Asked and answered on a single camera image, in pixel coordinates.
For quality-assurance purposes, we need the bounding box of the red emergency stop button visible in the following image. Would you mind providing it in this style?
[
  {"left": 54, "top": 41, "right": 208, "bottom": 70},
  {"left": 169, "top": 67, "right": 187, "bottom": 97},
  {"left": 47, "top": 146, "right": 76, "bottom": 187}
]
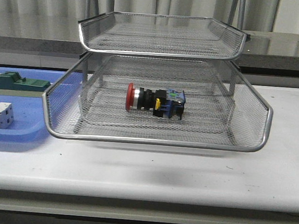
[{"left": 125, "top": 82, "right": 186, "bottom": 120}]

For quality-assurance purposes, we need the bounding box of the silver mesh tray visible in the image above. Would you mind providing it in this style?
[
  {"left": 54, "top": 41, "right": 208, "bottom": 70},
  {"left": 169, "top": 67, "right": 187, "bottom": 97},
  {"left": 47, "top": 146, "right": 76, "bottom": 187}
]
[
  {"left": 43, "top": 53, "right": 273, "bottom": 152},
  {"left": 78, "top": 11, "right": 247, "bottom": 60},
  {"left": 79, "top": 89, "right": 236, "bottom": 145}
]

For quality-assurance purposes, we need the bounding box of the grey background counter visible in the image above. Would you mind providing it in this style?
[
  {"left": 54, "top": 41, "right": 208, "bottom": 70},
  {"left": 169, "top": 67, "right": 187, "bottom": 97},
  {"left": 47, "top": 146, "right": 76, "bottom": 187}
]
[{"left": 0, "top": 12, "right": 299, "bottom": 88}]

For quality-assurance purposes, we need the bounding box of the green and beige switch block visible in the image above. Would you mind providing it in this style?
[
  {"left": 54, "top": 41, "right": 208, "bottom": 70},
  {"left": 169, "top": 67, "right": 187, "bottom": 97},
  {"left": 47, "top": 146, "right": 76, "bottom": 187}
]
[{"left": 0, "top": 72, "right": 51, "bottom": 98}]

